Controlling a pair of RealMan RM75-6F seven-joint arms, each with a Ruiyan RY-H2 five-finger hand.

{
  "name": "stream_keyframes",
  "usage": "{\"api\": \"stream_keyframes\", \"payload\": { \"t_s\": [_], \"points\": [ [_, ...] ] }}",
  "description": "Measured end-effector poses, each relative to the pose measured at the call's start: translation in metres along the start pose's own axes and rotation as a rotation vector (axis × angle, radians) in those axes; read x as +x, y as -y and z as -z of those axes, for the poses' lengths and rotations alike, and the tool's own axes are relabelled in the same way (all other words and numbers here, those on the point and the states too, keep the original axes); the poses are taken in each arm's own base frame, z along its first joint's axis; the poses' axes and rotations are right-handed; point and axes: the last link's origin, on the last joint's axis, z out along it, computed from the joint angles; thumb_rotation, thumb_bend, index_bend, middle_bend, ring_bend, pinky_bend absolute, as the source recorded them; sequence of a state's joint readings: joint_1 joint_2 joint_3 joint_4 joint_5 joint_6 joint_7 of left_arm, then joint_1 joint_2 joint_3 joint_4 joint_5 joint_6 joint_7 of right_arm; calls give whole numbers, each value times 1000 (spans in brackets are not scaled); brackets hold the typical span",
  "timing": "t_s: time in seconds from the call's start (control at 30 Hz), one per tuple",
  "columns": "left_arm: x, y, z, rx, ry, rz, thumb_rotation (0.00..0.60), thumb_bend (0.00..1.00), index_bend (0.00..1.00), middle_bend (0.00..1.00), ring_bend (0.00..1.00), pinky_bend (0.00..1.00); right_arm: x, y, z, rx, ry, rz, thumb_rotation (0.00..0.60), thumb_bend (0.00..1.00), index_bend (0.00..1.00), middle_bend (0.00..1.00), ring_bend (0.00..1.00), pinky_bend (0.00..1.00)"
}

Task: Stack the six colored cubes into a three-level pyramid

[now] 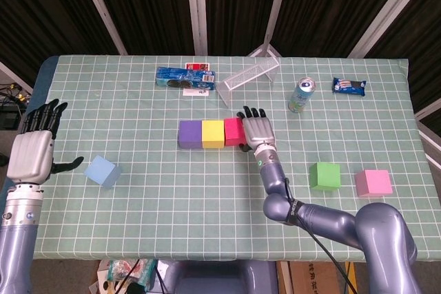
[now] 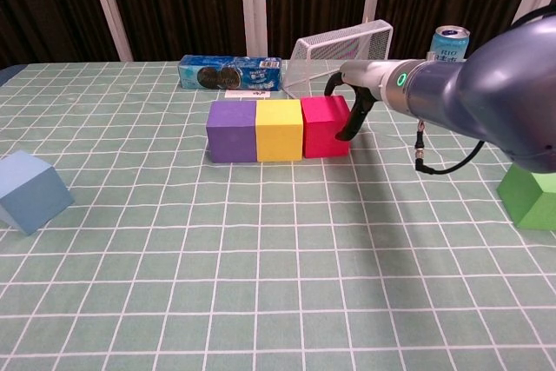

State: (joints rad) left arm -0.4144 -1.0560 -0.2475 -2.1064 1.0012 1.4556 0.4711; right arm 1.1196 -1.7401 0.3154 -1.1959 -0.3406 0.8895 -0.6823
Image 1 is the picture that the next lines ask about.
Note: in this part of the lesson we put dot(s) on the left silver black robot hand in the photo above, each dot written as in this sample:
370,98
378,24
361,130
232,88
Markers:
29,156

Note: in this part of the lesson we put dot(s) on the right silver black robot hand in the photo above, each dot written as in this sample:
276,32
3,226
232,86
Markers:
258,128

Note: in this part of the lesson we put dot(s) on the magenta foam cube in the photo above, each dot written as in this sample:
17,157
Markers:
233,130

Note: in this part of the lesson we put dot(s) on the yellow foam cube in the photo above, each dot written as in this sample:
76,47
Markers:
213,134

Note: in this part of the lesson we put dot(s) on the purple foam cube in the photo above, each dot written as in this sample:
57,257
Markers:
189,134

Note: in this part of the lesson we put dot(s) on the green foam cube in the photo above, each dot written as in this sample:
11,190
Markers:
324,177

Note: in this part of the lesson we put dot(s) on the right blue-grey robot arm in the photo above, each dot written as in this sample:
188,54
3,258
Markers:
379,225

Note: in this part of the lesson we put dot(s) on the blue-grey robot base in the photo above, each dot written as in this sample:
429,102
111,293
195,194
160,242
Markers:
213,278

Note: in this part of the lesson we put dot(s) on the black equipment box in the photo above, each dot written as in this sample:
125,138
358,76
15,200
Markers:
8,118

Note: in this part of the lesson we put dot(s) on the light blue drink can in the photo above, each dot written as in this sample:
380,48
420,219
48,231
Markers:
300,97

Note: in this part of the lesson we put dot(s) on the white paper card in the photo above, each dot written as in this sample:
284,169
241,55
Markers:
194,92

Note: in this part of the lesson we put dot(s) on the light blue foam cube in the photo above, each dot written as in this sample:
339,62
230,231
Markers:
101,171

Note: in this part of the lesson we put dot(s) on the green checked tablecloth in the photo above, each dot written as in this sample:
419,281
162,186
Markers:
220,204

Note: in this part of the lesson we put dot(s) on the red card box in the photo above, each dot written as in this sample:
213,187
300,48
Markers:
198,66

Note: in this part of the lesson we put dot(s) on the blue cookie box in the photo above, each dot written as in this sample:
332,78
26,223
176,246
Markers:
186,78

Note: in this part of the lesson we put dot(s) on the blue snack packet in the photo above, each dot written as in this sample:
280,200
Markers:
348,86

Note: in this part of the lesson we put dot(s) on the light pink foam cube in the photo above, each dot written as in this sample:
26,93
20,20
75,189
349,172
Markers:
373,184

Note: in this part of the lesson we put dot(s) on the teal snack bag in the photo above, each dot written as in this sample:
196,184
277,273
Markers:
120,270

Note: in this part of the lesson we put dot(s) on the brown cardboard box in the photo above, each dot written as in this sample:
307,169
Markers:
313,278

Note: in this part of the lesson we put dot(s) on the dark pleated curtain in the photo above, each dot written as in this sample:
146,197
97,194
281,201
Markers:
155,5

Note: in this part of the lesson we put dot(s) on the white frame bar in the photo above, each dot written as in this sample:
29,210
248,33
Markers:
15,78
429,109
430,147

